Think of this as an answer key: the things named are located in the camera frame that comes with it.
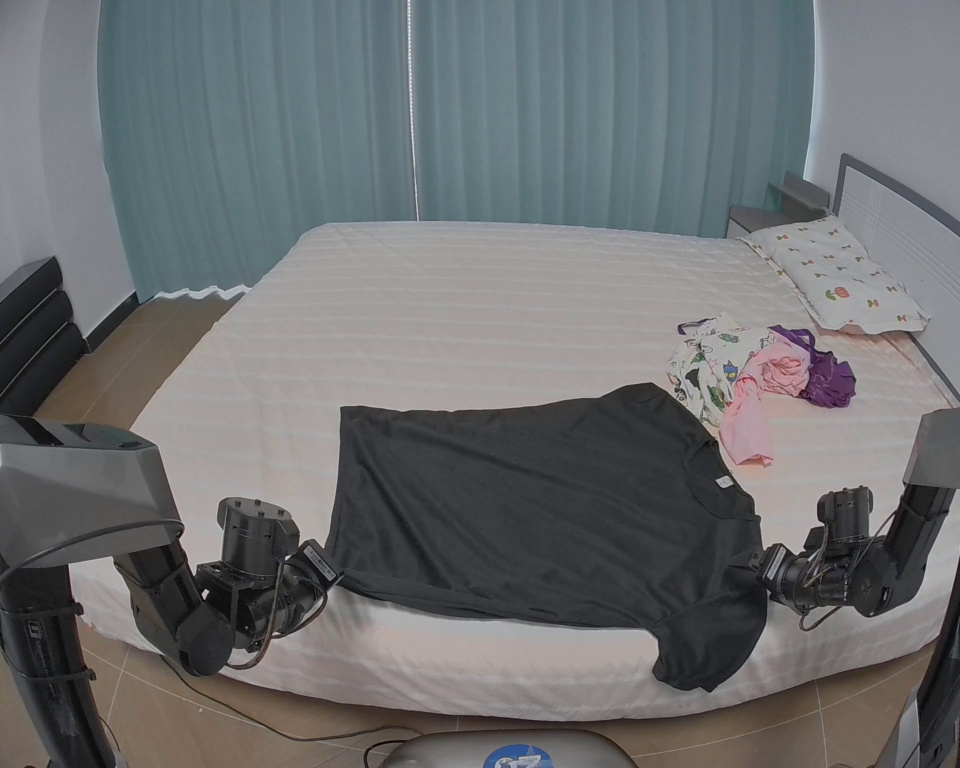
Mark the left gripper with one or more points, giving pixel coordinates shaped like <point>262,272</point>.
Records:
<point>307,592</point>

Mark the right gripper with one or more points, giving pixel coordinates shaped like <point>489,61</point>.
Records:
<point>787,581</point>

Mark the black T-shirt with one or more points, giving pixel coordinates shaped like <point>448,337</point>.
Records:
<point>540,510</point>

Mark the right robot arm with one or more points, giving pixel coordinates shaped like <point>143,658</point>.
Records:
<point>907,540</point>

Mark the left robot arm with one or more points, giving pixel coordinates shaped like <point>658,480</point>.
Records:
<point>82,480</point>

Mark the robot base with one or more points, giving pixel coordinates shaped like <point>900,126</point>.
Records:
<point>510,750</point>

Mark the pink garment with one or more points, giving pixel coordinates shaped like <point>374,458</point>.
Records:
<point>746,427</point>

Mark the purple garment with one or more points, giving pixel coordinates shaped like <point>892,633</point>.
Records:
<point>829,379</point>

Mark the white printed garment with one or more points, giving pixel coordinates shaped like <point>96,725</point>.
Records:
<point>705,367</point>

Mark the white printed pillow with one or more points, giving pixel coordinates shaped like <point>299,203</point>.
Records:
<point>832,274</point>

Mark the bed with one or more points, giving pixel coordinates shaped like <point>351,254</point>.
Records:
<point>480,315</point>

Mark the black chest of drawers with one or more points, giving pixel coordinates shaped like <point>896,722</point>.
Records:
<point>37,337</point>

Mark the grey bedside table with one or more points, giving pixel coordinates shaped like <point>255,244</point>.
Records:
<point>795,193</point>

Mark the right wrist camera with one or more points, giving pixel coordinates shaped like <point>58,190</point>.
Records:
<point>814,538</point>

